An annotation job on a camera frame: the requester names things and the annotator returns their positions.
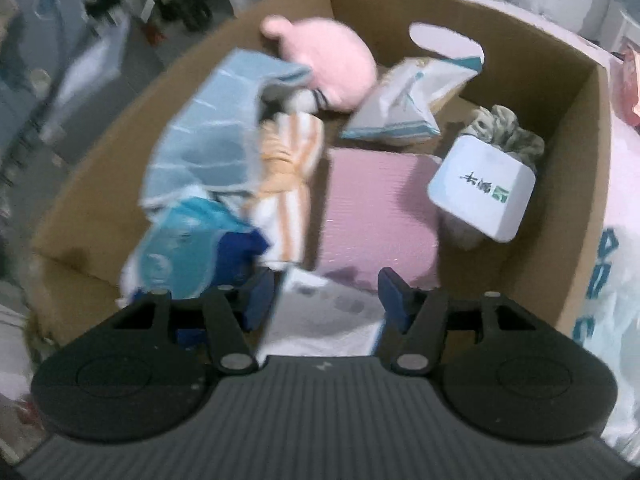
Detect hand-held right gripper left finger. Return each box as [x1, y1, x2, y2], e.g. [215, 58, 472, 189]
[112, 267, 276, 376]

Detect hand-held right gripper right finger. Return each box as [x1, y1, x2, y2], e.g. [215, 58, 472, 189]
[377, 267, 538, 376]

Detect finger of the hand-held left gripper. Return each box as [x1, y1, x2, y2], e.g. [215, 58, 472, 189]
[85, 0, 136, 26]

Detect blue and white box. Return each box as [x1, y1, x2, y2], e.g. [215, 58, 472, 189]
[257, 266, 386, 358]

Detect pink cloth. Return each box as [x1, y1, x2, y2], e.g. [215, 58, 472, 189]
[317, 147, 443, 291]

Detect blue wet wipes pack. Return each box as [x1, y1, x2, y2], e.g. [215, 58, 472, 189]
[120, 195, 271, 346]

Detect orange striped socks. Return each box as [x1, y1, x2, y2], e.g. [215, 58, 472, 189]
[250, 112, 326, 268]

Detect white yogurt cup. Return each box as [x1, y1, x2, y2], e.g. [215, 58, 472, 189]
[427, 135, 537, 243]

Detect light blue towel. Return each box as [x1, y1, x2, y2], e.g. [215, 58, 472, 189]
[140, 49, 313, 208]

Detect white tissue packet blue trim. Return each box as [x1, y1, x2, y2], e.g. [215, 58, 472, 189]
[340, 55, 485, 143]

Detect green patterned scrunchie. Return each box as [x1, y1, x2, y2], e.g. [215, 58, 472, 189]
[460, 105, 546, 173]

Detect white blue-printed plastic bag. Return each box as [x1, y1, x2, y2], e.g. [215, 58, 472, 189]
[582, 225, 640, 461]

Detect pink plush toy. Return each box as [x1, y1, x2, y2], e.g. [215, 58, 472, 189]
[260, 15, 379, 113]

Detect brown cardboard box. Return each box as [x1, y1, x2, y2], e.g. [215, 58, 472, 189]
[30, 0, 613, 348]

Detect pink wet wipes pack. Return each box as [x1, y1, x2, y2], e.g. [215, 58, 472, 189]
[620, 42, 640, 128]

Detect white water dispenser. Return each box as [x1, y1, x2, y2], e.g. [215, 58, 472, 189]
[582, 0, 640, 53]

